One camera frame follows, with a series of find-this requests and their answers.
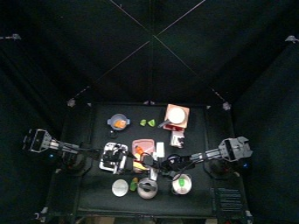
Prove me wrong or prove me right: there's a pink rectangular tray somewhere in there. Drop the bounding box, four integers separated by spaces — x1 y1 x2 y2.
130 138 156 160

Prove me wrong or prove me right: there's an orange toy food piece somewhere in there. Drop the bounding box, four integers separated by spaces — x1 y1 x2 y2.
113 119 128 130

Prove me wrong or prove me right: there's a white round plate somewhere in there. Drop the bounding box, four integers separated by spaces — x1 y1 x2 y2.
110 178 129 198

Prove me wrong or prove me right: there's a thin metal frame pole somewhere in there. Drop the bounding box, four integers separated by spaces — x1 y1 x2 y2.
148 0 154 103

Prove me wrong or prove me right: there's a white round pan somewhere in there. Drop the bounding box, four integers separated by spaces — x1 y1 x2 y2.
156 107 186 129

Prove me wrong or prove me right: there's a white toy knife block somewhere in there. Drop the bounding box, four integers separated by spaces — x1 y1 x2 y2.
169 129 186 149

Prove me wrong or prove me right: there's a white rectangular box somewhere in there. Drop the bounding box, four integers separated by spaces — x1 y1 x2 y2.
153 141 165 160

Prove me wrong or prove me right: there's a yellow egg sushi toy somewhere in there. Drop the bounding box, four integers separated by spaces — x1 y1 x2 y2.
132 160 146 172

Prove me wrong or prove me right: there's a salmon pink square board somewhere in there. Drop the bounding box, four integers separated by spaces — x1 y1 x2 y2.
162 103 192 131

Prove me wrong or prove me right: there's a blue grey toy pot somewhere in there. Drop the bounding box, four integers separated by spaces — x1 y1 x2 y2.
106 113 132 132

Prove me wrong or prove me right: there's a silver toy pot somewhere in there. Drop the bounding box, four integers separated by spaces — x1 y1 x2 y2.
170 172 193 196

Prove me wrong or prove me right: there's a black panel with white text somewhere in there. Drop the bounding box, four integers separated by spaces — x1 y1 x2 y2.
212 186 245 217

